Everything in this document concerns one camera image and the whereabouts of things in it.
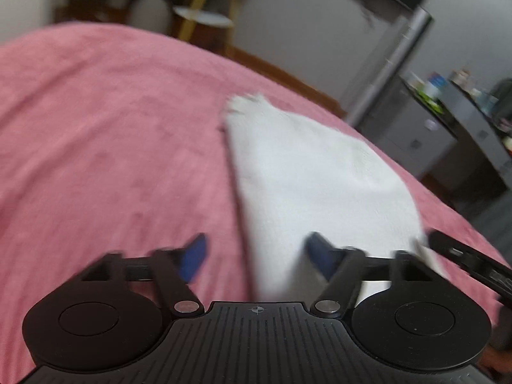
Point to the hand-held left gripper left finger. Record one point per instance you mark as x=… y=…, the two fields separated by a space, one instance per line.
x=195 y=256

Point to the yellow-legged side table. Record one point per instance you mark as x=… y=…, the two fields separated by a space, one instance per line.
x=202 y=18

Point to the grey chair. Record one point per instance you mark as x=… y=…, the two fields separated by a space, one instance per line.
x=150 y=12

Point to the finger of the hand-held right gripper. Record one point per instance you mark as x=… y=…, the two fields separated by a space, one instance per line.
x=476 y=262

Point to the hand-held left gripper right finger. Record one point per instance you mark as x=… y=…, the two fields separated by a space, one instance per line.
x=322 y=254

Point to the cluster of desk bottles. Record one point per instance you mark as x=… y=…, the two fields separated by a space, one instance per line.
x=434 y=86

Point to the pink ribbed blanket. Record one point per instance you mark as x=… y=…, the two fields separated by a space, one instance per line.
x=100 y=128

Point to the white knit garment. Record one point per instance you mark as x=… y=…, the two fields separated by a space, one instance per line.
x=312 y=168

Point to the grey upright column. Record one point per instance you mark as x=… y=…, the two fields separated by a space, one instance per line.
x=394 y=60

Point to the grey drawer cabinet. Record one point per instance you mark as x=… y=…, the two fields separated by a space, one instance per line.
x=416 y=144

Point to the dark desk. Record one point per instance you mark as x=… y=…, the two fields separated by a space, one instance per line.
x=476 y=128

